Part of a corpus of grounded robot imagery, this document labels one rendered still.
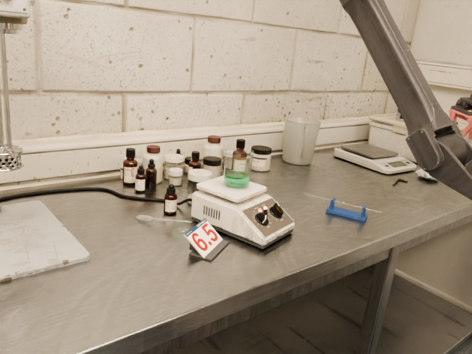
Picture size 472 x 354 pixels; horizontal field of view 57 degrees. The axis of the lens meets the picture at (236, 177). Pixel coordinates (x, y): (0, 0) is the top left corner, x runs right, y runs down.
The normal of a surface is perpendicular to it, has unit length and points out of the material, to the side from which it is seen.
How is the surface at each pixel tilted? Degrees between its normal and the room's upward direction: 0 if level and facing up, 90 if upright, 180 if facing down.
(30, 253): 0
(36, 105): 90
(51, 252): 0
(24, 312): 0
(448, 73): 90
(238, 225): 90
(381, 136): 93
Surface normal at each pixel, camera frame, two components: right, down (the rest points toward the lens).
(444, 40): -0.77, 0.12
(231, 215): -0.59, 0.19
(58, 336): 0.10, -0.95
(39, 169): 0.63, 0.29
